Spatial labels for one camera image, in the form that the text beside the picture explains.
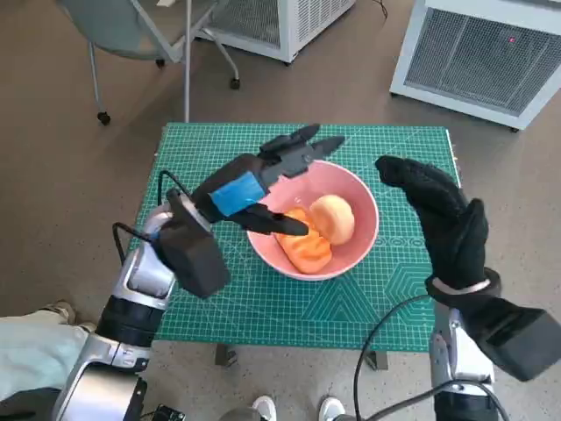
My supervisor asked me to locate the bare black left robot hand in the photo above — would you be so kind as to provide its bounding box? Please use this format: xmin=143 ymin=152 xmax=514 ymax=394
xmin=191 ymin=123 xmax=347 ymax=238

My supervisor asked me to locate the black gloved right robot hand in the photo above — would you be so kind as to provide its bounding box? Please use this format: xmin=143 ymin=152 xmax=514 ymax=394
xmin=375 ymin=155 xmax=490 ymax=293

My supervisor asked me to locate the long orange toy bread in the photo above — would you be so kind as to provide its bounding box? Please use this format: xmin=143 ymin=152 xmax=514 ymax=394
xmin=274 ymin=205 xmax=333 ymax=275

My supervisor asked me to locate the round toy bread bun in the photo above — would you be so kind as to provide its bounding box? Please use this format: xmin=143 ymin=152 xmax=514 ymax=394
xmin=309 ymin=195 xmax=355 ymax=245

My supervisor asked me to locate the pink bowl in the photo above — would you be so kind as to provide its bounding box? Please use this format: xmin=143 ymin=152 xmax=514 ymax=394
xmin=245 ymin=160 xmax=380 ymax=282

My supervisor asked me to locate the thin metal pole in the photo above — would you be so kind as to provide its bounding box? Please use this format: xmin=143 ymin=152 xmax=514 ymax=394
xmin=183 ymin=0 xmax=194 ymax=123

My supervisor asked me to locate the green cutting mat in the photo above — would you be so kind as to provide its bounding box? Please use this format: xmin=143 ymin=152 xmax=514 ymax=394
xmin=151 ymin=122 xmax=461 ymax=353

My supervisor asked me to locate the white mesh cabinet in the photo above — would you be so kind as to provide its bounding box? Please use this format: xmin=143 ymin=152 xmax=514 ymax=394
xmin=388 ymin=0 xmax=561 ymax=132
xmin=195 ymin=0 xmax=357 ymax=62

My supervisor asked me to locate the grey office chair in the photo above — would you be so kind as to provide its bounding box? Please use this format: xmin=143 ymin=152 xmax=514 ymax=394
xmin=56 ymin=0 xmax=243 ymax=126

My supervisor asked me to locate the person's shoe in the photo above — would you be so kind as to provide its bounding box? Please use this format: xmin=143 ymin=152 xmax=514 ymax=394
xmin=39 ymin=299 xmax=98 ymax=334

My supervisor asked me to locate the white shoe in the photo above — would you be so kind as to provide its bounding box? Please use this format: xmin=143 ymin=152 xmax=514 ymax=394
xmin=252 ymin=395 xmax=277 ymax=421
xmin=317 ymin=395 xmax=345 ymax=421

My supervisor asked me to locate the small black device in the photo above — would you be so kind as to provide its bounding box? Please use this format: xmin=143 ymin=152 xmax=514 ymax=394
xmin=151 ymin=405 xmax=185 ymax=421

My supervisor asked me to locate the person's leg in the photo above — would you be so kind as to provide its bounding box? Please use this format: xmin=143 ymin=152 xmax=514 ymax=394
xmin=0 ymin=313 xmax=96 ymax=391

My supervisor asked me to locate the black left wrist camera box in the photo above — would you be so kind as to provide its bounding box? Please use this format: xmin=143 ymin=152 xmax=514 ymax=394
xmin=157 ymin=188 xmax=231 ymax=300

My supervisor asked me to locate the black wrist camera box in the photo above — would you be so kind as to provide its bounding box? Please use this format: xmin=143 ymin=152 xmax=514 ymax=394
xmin=157 ymin=188 xmax=231 ymax=300
xmin=459 ymin=296 xmax=561 ymax=382

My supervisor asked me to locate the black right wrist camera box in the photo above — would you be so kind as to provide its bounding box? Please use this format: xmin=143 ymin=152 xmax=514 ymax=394
xmin=459 ymin=296 xmax=561 ymax=382

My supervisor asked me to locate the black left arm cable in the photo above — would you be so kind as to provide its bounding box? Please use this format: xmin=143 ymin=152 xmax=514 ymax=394
xmin=111 ymin=169 xmax=196 ymax=264

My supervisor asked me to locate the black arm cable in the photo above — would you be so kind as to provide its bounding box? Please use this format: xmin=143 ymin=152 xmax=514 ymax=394
xmin=111 ymin=169 xmax=196 ymax=264
xmin=352 ymin=294 xmax=435 ymax=421

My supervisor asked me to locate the black table bracket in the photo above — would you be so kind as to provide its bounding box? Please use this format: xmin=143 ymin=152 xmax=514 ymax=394
xmin=214 ymin=344 xmax=238 ymax=366
xmin=366 ymin=349 xmax=389 ymax=372

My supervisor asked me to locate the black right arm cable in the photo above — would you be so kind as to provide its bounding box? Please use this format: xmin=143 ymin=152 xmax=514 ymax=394
xmin=352 ymin=294 xmax=435 ymax=421

